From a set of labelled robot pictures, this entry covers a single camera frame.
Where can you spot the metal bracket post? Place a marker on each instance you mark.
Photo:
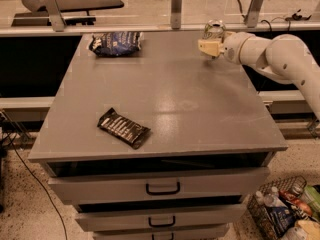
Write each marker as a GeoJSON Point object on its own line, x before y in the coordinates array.
{"type": "Point", "coordinates": [175, 17]}
{"type": "Point", "coordinates": [56, 19]}
{"type": "Point", "coordinates": [251, 19]}

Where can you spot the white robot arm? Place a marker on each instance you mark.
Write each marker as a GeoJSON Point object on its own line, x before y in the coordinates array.
{"type": "Point", "coordinates": [285, 59]}

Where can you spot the right metal bracket post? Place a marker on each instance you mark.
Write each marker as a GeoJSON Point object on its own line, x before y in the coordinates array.
{"type": "Point", "coordinates": [251, 19]}

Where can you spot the blue chip bag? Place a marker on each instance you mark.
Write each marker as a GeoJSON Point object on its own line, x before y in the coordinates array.
{"type": "Point", "coordinates": [116, 44]}

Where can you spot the wire mesh basket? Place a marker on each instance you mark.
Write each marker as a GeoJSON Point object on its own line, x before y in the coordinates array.
{"type": "Point", "coordinates": [259, 213]}

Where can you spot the red snack packet in basket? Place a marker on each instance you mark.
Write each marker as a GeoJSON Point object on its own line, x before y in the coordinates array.
{"type": "Point", "coordinates": [296, 201]}

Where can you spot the clear plastic water bottle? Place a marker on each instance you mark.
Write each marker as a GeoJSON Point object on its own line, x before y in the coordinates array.
{"type": "Point", "coordinates": [270, 199]}

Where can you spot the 7up soda can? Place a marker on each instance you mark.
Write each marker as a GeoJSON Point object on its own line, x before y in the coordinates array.
{"type": "Point", "coordinates": [214, 29]}

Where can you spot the left metal bracket post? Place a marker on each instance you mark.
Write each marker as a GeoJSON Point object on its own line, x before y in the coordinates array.
{"type": "Point", "coordinates": [56, 19]}

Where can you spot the middle metal bracket post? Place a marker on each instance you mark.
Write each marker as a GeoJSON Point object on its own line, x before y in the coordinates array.
{"type": "Point", "coordinates": [175, 17]}

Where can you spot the middle drawer black handle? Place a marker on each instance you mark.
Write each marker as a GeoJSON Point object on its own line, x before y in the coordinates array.
{"type": "Point", "coordinates": [162, 223]}

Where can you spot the green packet in basket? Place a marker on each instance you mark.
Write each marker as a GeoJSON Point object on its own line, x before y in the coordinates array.
{"type": "Point", "coordinates": [312, 197]}

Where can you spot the blue snack bag in basket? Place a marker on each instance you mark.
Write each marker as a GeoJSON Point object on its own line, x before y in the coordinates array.
{"type": "Point", "coordinates": [282, 219]}

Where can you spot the grey drawer cabinet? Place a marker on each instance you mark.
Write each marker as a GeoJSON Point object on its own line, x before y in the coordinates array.
{"type": "Point", "coordinates": [209, 131]}

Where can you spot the drawer black handle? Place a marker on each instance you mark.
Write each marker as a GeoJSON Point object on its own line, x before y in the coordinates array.
{"type": "Point", "coordinates": [161, 190]}
{"type": "Point", "coordinates": [164, 236]}
{"type": "Point", "coordinates": [162, 223]}

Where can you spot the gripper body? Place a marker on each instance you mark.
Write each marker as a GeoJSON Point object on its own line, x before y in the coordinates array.
{"type": "Point", "coordinates": [234, 47]}

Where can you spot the bottom drawer black handle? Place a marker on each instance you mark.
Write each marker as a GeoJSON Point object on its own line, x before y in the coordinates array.
{"type": "Point", "coordinates": [164, 236]}

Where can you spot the black snack bar wrapper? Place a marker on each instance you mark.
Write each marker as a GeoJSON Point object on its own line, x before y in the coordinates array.
{"type": "Point", "coordinates": [123, 128]}

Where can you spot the top drawer black handle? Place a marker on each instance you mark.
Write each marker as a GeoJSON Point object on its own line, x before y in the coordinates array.
{"type": "Point", "coordinates": [161, 190]}

